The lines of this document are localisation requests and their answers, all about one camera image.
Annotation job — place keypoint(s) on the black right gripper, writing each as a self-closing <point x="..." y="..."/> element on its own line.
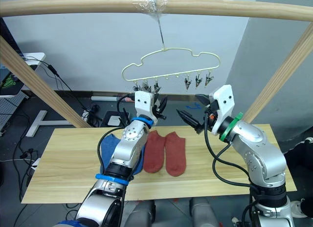
<point x="212" y="108"/>

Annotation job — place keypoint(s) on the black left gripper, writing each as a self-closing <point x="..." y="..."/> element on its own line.
<point x="158" y="113"/>

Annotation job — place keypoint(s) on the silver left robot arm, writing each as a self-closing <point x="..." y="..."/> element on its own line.
<point x="127" y="148"/>

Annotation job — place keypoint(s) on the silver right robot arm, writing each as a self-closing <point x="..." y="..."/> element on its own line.
<point x="259" y="153"/>

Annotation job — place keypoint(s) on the blue left forearm band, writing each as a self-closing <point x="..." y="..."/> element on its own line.
<point x="110" y="178"/>

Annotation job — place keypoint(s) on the small metal hanger clip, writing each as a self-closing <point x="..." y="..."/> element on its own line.
<point x="146" y="85"/>
<point x="136" y="87"/>
<point x="156" y="86"/>
<point x="208" y="79"/>
<point x="198" y="81"/>
<point x="187" y="82"/>

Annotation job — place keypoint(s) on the red sock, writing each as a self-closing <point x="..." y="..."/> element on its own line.
<point x="175" y="156"/>
<point x="154" y="153"/>

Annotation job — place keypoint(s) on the black box with white pad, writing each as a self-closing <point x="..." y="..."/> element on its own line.
<point x="113" y="119"/>

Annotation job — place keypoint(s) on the white floor bar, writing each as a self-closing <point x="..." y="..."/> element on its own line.
<point x="107" y="98"/>

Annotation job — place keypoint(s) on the blue sock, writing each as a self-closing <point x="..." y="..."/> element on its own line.
<point x="107" y="148"/>

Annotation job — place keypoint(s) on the clear tape wad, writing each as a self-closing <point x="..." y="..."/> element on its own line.
<point x="150" y="4"/>

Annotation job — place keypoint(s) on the wooden rack crossbar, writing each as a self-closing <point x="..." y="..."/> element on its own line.
<point x="220" y="8"/>

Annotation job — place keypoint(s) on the grey rounded robot leg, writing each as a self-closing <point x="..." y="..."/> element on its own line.
<point x="141" y="214"/>
<point x="203" y="213"/>

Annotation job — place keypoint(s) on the black bag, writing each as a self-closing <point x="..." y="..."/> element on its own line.
<point x="298" y="151"/>

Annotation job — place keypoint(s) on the white T-shaped desk foot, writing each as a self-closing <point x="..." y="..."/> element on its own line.
<point x="39" y="121"/>

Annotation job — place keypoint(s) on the white side desk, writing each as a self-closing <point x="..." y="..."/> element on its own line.
<point x="34" y="57"/>

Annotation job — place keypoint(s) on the white power strip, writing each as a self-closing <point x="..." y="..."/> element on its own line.
<point x="36" y="163"/>

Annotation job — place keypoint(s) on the dark monitor with green logo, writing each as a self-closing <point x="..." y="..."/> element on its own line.
<point x="8" y="82"/>

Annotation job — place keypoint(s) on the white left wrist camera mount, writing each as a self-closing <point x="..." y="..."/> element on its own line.
<point x="144" y="103"/>

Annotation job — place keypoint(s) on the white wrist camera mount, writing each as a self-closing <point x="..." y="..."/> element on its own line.
<point x="144" y="103"/>
<point x="223" y="102"/>

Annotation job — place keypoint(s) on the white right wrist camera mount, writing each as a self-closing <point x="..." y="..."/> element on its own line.
<point x="223" y="102"/>

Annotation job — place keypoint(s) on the slanted wooden rack post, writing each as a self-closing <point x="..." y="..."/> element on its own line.
<point x="281" y="73"/>
<point x="41" y="85"/>

